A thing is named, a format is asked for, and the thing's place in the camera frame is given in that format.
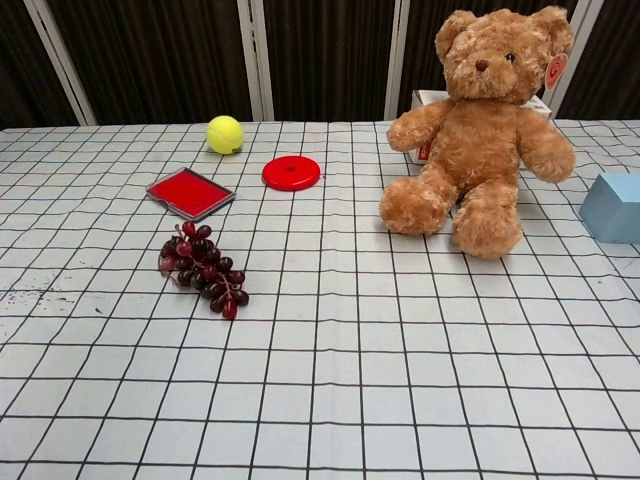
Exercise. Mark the white partition post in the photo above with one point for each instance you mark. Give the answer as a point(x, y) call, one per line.
point(255, 60)
point(60, 60)
point(397, 60)
point(575, 85)

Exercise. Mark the red ink pad case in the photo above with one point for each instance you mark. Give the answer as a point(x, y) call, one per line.
point(189, 194)

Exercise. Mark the white black checked tablecloth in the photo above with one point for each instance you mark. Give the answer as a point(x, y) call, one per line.
point(320, 360)

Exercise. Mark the dark red grape bunch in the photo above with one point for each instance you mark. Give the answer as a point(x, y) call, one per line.
point(205, 267)

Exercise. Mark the white cardboard box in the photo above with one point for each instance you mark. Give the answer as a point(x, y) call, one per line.
point(422, 98)

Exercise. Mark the dark brown curtain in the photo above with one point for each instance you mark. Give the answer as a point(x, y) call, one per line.
point(160, 55)

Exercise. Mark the red round plastic disc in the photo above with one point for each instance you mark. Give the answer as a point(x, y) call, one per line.
point(290, 173)

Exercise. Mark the light blue box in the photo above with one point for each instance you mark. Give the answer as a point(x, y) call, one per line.
point(612, 210)

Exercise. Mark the brown plush teddy bear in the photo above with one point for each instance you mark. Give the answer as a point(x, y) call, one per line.
point(475, 145)

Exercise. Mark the yellow tennis ball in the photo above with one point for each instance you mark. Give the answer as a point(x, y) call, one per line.
point(225, 134)

